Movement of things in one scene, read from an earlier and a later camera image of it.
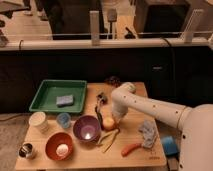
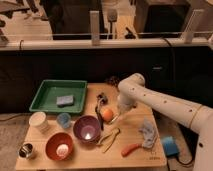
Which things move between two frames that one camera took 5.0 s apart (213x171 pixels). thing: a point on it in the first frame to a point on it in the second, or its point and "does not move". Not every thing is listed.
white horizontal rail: (101, 42) does not move
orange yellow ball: (108, 122) to (107, 114)
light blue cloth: (149, 133) does not move
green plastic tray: (64, 96) does not move
